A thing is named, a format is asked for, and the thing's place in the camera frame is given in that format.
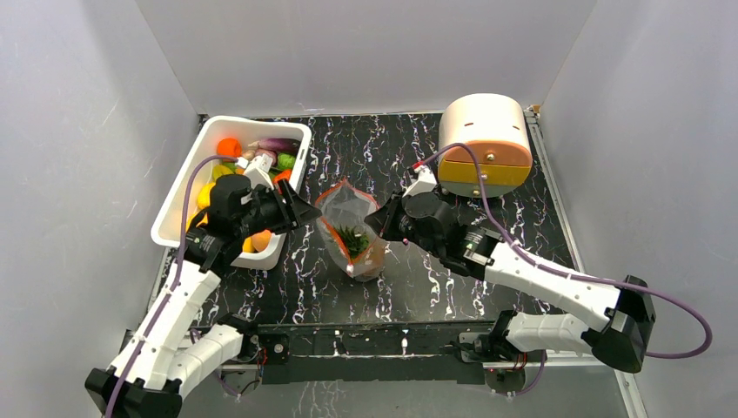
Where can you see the orange fruit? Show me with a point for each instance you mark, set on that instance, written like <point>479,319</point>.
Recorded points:
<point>229,147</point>

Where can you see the green vegetable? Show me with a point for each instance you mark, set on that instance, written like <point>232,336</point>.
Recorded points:
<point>286,161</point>

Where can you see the red tomato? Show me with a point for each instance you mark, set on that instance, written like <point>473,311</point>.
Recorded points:
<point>284,175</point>

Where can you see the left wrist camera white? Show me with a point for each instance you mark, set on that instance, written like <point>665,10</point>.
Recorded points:
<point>257,170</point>

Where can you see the white plastic bin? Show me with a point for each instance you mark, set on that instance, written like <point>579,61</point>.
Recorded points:
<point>181,201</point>

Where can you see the yellow banana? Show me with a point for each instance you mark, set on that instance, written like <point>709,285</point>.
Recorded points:
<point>247,246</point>

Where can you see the yellow green starfruit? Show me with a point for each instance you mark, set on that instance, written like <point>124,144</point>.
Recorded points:
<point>219,171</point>

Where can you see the purple eggplant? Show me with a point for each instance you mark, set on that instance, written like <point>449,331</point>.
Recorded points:
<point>278,145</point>

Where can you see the round drawer cabinet cream orange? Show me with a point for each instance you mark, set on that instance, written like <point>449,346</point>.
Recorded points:
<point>493,126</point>

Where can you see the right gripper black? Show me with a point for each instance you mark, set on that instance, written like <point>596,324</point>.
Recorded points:
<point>395,219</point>

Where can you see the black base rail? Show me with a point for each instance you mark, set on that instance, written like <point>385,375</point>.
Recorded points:
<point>465,351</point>

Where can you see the clear zip bag orange zipper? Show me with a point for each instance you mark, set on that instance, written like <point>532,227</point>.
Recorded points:
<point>342,205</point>

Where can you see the yellow bell pepper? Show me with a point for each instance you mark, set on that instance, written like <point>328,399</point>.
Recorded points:
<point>204,196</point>

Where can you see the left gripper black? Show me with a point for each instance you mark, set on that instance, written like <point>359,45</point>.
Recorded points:
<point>293,211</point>

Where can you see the red onion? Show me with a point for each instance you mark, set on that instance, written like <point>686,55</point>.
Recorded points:
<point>272,156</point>

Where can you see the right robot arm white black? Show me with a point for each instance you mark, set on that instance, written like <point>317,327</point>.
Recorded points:
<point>612,321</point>

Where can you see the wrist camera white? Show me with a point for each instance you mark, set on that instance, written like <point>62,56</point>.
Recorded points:
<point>424,180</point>
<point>257,170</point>

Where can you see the peach fruit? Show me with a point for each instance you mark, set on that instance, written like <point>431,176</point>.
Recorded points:
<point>260,241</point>

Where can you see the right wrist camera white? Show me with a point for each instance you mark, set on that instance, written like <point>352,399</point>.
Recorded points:
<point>424,180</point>

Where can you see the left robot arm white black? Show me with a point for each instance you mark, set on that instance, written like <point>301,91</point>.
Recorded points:
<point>151,377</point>

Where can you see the toy pineapple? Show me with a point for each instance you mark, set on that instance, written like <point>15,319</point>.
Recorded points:
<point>363,251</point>

